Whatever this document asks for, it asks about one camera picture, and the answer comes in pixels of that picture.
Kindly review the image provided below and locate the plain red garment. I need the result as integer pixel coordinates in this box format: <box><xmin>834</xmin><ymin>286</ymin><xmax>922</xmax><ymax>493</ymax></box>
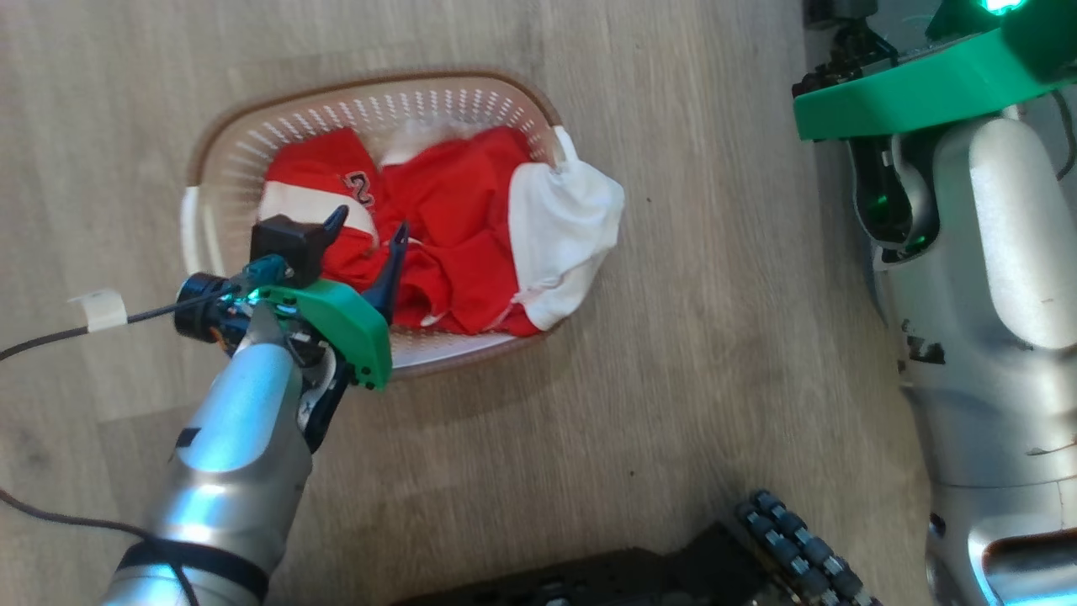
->
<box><xmin>370</xmin><ymin>126</ymin><xmax>544</xmax><ymax>338</ymax></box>

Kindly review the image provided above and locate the red jersey with white band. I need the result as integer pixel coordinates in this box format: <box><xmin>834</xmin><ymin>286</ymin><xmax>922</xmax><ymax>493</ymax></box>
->
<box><xmin>259</xmin><ymin>126</ymin><xmax>396</xmax><ymax>291</ymax></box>

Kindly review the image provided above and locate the white tape piece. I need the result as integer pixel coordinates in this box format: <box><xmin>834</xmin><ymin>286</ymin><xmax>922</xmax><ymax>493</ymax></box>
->
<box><xmin>69</xmin><ymin>289</ymin><xmax>129</xmax><ymax>332</ymax></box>

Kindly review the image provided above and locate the thin black cable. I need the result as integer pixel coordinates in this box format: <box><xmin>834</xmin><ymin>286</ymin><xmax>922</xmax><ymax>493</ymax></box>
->
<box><xmin>0</xmin><ymin>290</ymin><xmax>236</xmax><ymax>363</ymax></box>
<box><xmin>0</xmin><ymin>486</ymin><xmax>203</xmax><ymax>606</ymax></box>

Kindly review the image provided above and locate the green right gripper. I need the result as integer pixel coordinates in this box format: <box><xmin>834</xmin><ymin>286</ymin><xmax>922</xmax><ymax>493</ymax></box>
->
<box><xmin>791</xmin><ymin>0</ymin><xmax>1077</xmax><ymax>141</ymax></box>

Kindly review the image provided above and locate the white fluffy cloth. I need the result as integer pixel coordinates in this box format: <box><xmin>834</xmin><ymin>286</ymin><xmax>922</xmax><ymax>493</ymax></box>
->
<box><xmin>379</xmin><ymin>118</ymin><xmax>485</xmax><ymax>167</ymax></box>

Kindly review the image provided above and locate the beige perforated laundry basket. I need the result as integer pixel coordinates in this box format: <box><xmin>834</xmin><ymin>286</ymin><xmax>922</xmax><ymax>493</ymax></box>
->
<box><xmin>179</xmin><ymin>70</ymin><xmax>581</xmax><ymax>380</ymax></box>

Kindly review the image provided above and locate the white cloth garment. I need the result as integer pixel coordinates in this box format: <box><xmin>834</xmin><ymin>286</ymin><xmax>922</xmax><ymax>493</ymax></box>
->
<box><xmin>507</xmin><ymin>126</ymin><xmax>626</xmax><ymax>332</ymax></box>

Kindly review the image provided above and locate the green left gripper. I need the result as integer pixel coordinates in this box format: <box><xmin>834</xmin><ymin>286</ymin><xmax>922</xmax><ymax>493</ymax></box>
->
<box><xmin>173</xmin><ymin>205</ymin><xmax>411</xmax><ymax>391</ymax></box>

